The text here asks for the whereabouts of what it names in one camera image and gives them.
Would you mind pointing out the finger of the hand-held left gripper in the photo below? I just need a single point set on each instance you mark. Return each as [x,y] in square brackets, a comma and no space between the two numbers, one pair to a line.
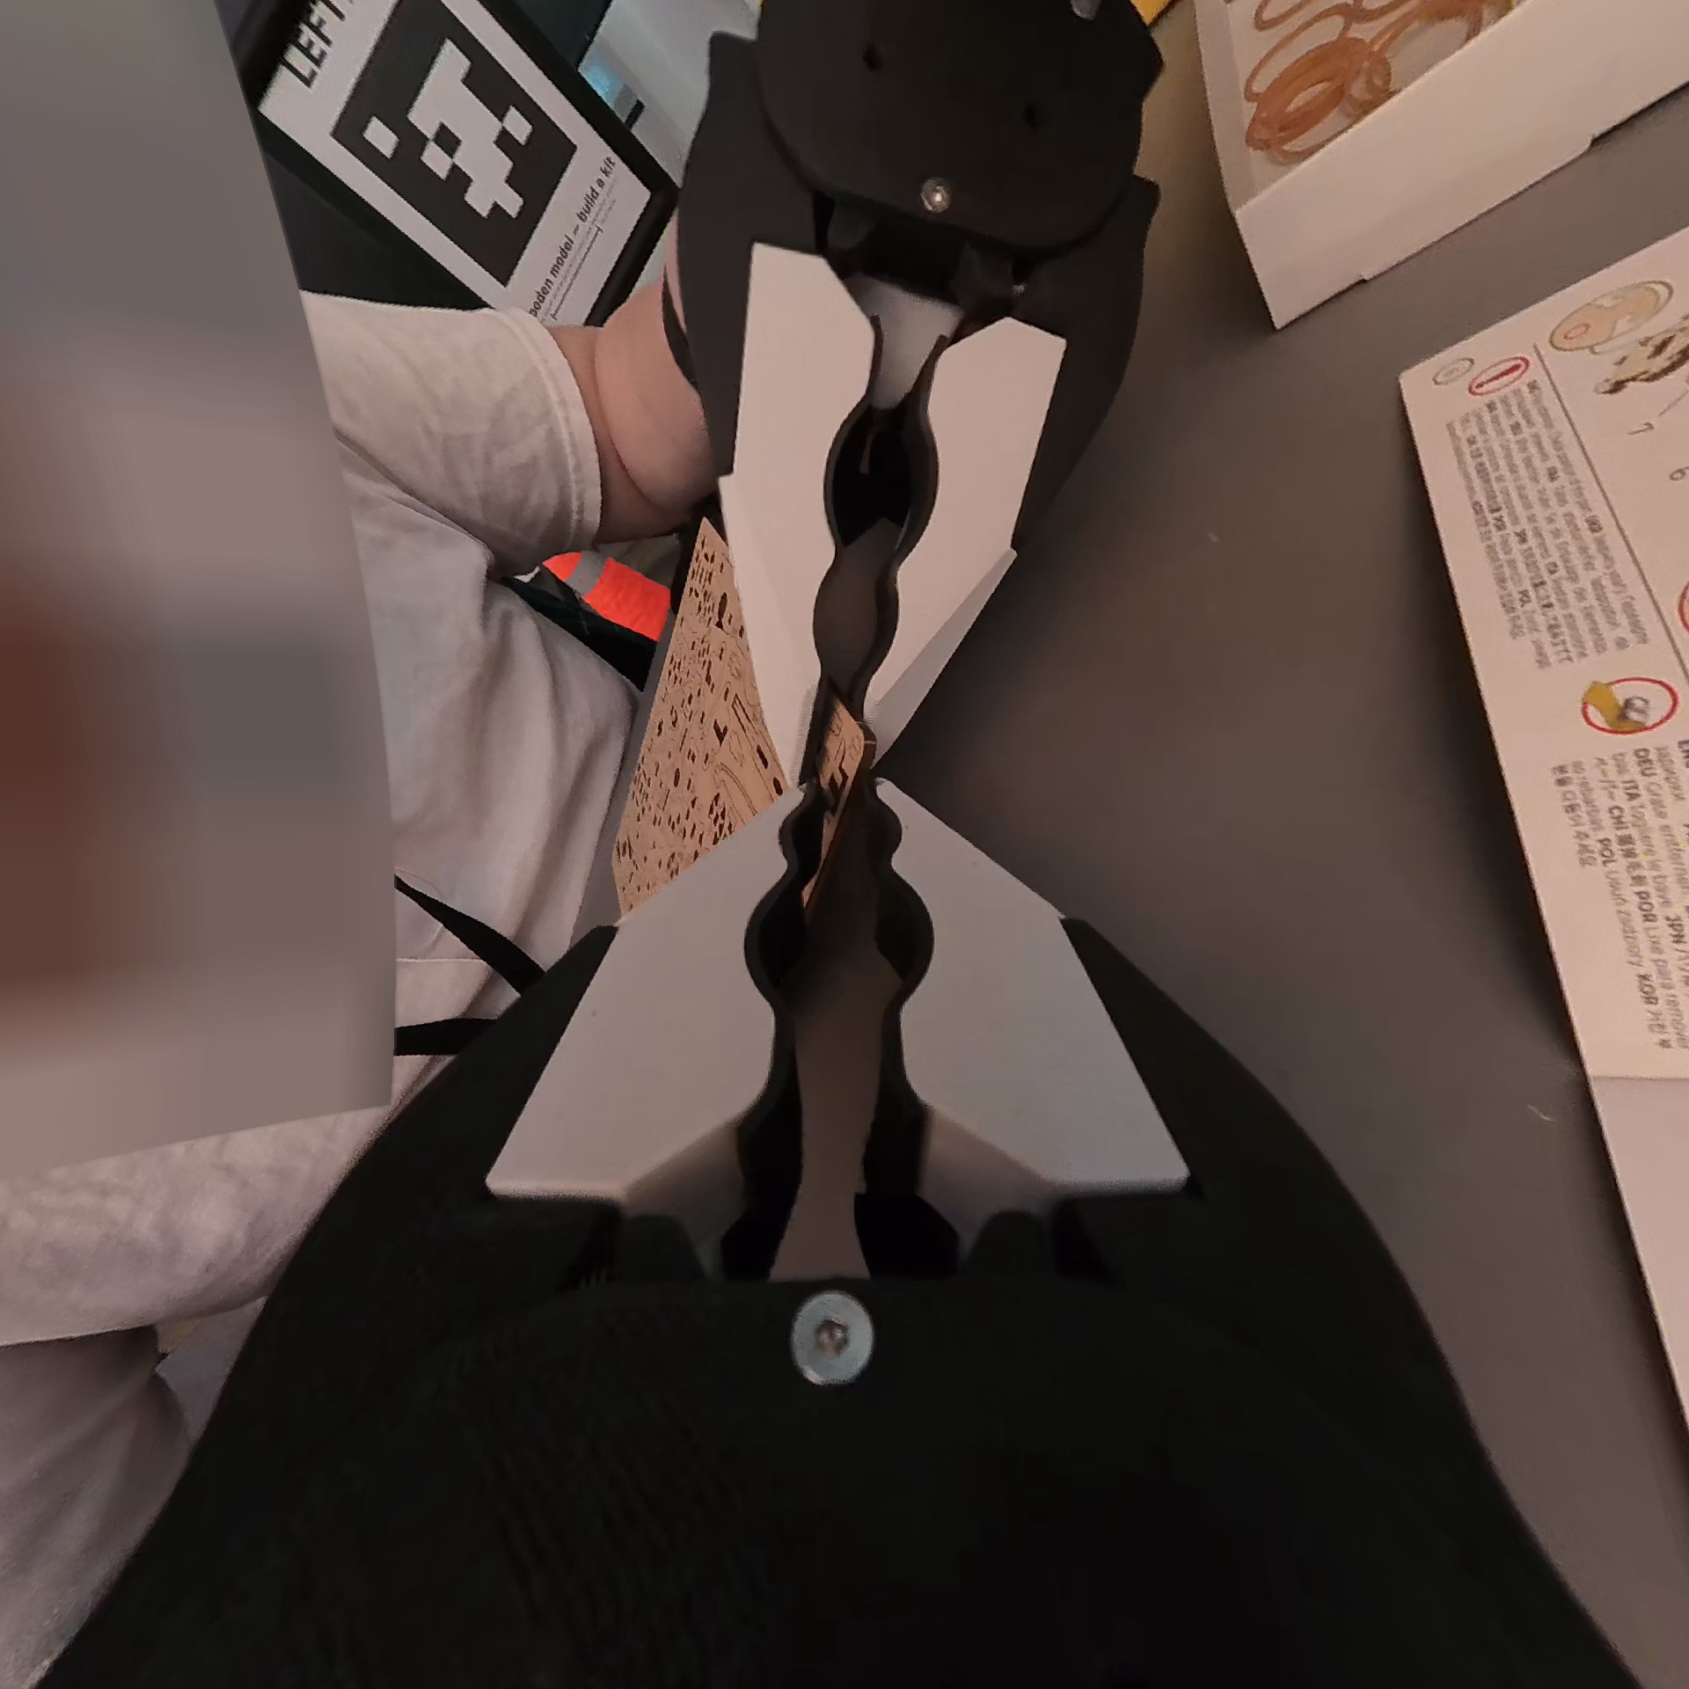
[785,424]
[990,450]

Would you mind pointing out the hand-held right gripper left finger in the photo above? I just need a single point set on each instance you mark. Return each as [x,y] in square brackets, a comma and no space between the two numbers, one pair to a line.
[634,1054]

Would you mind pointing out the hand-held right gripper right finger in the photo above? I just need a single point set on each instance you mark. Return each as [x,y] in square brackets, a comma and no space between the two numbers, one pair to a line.
[1030,1054]

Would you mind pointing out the person's left forearm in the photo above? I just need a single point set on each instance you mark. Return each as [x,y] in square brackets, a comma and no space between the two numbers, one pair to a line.
[634,424]

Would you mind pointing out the orange reflective item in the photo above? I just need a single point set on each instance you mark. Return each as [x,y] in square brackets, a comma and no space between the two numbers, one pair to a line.
[602,586]

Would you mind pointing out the laser-cut wooden sheet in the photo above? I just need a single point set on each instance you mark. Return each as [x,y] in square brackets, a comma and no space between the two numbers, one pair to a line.
[699,740]

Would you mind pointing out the pile of rubber bands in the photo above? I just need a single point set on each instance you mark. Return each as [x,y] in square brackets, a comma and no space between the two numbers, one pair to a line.
[1306,79]

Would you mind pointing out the white cardboard box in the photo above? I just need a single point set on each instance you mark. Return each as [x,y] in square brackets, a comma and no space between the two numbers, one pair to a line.
[1333,250]

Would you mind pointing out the printed instruction booklet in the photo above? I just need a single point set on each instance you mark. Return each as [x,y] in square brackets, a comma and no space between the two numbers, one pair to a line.
[1559,593]

